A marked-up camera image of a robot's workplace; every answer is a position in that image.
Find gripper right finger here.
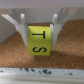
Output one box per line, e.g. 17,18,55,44
49,11,73,46

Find yellow block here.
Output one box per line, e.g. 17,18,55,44
26,25,53,56

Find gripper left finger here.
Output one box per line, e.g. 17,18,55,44
1,12,31,48

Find white cabinet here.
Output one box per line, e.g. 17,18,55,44
0,0,84,44

